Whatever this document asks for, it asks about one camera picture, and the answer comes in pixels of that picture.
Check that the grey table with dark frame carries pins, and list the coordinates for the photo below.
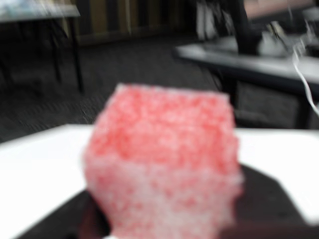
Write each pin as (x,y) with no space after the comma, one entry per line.
(249,62)

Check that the black upright post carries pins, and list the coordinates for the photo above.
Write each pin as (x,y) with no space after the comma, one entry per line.
(245,27)

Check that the dark table with thin legs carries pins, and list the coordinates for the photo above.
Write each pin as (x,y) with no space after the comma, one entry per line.
(37,13)

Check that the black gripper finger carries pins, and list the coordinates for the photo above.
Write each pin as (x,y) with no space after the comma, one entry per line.
(269,211)
(74,219)

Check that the white clutter on table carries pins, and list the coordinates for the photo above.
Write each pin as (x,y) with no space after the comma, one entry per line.
(272,41)

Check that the red speckled foam cube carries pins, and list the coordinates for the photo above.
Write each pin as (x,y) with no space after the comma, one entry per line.
(162,161)

